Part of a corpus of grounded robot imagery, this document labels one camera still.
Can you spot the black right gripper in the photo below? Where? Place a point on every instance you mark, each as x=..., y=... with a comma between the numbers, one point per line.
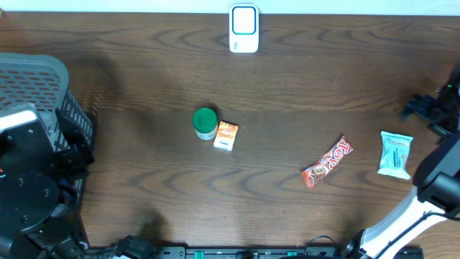
x=424, y=103

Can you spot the teal wet wipes pack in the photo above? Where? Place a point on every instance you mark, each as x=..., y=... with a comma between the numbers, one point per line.
x=395, y=153

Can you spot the green lid jar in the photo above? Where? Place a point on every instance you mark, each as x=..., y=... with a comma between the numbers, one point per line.
x=205, y=123

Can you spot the red chocolate bar wrapper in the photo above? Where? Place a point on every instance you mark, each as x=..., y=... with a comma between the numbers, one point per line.
x=326, y=163

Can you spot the orange small box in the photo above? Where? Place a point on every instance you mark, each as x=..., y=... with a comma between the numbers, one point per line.
x=225, y=136

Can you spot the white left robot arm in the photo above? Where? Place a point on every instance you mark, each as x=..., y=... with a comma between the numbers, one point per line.
x=40, y=213

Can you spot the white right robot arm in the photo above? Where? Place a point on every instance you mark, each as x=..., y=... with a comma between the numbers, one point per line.
x=435, y=193

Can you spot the white barcode scanner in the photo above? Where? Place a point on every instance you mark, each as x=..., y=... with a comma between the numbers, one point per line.
x=243, y=28

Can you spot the grey plastic basket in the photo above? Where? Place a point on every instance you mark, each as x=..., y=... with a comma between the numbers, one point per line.
x=43, y=81

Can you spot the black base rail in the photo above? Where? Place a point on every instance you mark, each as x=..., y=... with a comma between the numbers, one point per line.
x=135, y=247

